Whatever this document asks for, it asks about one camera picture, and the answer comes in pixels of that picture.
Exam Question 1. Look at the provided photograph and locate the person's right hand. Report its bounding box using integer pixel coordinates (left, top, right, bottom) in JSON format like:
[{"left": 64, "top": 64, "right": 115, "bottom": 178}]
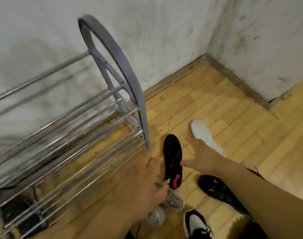
[{"left": 180, "top": 137, "right": 228, "bottom": 176}]

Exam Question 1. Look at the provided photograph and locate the grey metal shoe rack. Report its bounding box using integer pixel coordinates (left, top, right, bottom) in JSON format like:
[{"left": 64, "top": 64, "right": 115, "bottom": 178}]
[{"left": 0, "top": 14, "right": 151, "bottom": 239}]

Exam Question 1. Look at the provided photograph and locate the worn white black sneaker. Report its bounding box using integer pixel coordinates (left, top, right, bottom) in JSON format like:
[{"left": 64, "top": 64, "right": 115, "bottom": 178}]
[{"left": 183, "top": 209, "right": 214, "bottom": 239}]

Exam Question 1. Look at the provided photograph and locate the beige sneaker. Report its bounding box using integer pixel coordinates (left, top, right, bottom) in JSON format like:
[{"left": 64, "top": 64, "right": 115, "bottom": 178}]
[{"left": 190, "top": 119, "right": 227, "bottom": 158}]

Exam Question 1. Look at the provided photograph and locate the light grey sneaker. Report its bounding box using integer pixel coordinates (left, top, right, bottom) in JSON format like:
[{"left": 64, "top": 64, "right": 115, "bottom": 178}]
[
  {"left": 155, "top": 181, "right": 186, "bottom": 212},
  {"left": 144, "top": 206, "right": 166, "bottom": 228}
]

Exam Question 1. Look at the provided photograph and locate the person's left forearm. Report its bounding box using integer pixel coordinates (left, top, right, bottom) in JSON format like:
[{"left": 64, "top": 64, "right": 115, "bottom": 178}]
[{"left": 39, "top": 196, "right": 132, "bottom": 239}]

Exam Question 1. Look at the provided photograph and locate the person's left hand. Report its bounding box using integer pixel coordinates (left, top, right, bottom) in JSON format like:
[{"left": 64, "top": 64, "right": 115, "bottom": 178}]
[{"left": 113, "top": 156, "right": 171, "bottom": 220}]

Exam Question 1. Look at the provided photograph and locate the person's right forearm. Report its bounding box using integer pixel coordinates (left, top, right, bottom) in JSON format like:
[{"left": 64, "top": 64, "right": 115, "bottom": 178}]
[{"left": 216, "top": 156, "right": 303, "bottom": 239}]

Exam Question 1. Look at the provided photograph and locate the black orange sneaker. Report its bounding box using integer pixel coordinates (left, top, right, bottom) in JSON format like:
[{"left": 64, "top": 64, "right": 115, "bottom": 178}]
[{"left": 198, "top": 175, "right": 250, "bottom": 216}]

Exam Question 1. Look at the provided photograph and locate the black shoe with red tab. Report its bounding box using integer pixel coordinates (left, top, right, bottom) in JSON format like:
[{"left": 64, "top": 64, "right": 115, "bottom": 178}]
[{"left": 162, "top": 133, "right": 183, "bottom": 190}]

